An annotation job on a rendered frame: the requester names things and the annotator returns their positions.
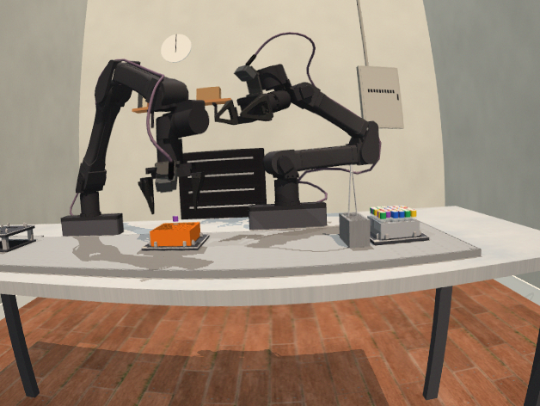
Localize grey rectangular holder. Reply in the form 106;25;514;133
339;212;370;249

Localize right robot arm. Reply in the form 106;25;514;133
61;59;209;222

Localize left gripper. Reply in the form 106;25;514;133
214;66;279;125

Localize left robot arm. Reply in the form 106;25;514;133
249;64;379;212

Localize orange tube rack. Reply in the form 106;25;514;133
150;222;200;246

